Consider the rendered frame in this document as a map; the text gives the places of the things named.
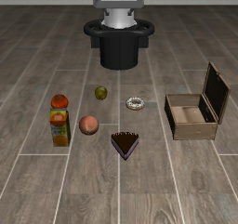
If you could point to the red tomato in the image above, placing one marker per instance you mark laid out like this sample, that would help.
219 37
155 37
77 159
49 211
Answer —
59 101

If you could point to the green-brown kiwi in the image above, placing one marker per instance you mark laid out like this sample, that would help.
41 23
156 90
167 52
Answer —
101 93

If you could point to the pink peach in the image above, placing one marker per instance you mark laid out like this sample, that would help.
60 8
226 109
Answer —
88 125

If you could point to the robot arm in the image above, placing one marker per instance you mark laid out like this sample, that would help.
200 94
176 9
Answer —
119 45

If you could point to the white sprinkled donut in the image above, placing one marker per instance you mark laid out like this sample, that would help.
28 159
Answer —
135 103

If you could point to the orange juice carton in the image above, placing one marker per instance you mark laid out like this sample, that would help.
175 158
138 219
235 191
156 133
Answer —
59 128

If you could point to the chocolate cake wedge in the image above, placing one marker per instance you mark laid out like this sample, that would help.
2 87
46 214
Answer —
125 142

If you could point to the wooden box lid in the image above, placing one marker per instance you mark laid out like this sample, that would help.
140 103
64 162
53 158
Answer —
216 93

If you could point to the wooden box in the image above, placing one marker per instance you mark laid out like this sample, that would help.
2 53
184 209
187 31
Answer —
189 122

